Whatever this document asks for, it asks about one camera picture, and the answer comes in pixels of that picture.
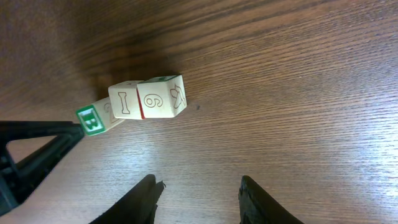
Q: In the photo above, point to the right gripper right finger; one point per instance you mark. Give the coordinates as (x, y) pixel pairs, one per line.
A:
(257, 206)

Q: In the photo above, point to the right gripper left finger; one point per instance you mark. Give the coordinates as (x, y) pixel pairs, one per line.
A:
(138, 206)

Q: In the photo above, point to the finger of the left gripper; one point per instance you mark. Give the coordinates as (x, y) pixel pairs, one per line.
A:
(19, 180)

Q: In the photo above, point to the green B block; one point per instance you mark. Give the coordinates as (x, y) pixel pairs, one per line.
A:
(98, 117)

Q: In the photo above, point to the green sided letter block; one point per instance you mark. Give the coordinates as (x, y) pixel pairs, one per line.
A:
(125, 100)

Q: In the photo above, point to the red sided number block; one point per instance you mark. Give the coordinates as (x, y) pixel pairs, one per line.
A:
(162, 97)

